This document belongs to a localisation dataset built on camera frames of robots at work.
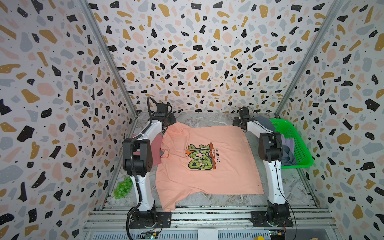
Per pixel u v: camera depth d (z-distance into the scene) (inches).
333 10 28.3
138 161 21.1
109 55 34.0
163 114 30.7
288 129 41.1
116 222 29.3
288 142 39.5
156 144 39.6
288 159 34.5
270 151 26.6
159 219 28.8
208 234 26.4
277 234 28.2
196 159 37.5
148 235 27.6
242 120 36.2
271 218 26.4
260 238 25.6
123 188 31.2
